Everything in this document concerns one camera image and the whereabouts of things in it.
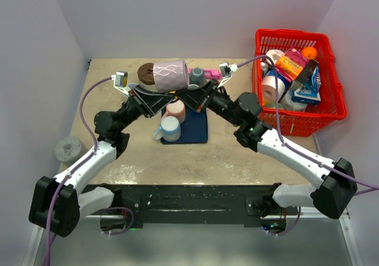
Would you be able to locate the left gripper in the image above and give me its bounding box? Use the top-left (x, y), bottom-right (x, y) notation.
top-left (117, 85), bottom-right (175, 133)

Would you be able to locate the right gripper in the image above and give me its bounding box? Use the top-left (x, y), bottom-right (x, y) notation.
top-left (174, 79), bottom-right (242, 128)

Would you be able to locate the pink mug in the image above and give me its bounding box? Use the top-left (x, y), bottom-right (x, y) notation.
top-left (163, 100), bottom-right (186, 123)

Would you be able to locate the mauve wavy mug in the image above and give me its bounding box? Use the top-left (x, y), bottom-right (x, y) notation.
top-left (153, 60), bottom-right (190, 93)

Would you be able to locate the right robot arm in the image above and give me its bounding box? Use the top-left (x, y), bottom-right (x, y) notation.
top-left (174, 81), bottom-right (358, 219)

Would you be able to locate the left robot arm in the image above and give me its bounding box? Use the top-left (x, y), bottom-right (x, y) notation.
top-left (28, 86), bottom-right (175, 237)

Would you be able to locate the dark grey mug back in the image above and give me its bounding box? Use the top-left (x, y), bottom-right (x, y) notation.
top-left (188, 67), bottom-right (208, 89)

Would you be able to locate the pink rectangular box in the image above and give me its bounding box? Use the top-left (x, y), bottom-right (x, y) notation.
top-left (188, 67), bottom-right (222, 80)

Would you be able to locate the brown lidded white jar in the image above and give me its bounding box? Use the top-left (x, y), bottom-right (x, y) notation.
top-left (137, 63), bottom-right (157, 92)

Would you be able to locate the dark blue tray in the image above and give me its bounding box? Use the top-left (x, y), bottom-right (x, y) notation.
top-left (160, 107), bottom-right (208, 145)

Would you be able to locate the white toilet paper roll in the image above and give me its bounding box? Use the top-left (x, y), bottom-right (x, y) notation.
top-left (266, 49), bottom-right (285, 64)

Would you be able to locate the grey cup at edge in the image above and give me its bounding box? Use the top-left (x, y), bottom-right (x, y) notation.
top-left (54, 136), bottom-right (82, 164)

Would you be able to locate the orange pink snack box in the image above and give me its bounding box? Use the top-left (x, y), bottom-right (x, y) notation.
top-left (275, 47), bottom-right (309, 82)

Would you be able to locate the red plastic basket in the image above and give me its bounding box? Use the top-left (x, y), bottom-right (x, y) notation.
top-left (255, 28), bottom-right (347, 137)

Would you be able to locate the blue white box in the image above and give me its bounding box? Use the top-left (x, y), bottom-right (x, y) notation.
top-left (291, 66), bottom-right (322, 105)

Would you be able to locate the orange fruit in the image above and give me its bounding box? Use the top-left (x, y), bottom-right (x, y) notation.
top-left (301, 47), bottom-right (317, 60)

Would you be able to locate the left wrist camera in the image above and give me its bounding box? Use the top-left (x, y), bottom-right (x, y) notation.
top-left (111, 71), bottom-right (130, 97)

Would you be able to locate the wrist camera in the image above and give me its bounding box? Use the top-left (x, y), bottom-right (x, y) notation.
top-left (219, 62), bottom-right (238, 88)
top-left (111, 71), bottom-right (130, 97)

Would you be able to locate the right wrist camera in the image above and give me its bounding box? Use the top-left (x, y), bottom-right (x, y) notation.
top-left (219, 62), bottom-right (238, 88)

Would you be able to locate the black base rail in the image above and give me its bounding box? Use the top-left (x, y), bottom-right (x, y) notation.
top-left (95, 185), bottom-right (298, 232)

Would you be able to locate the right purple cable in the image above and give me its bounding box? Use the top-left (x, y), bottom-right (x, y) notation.
top-left (236, 55), bottom-right (379, 237)

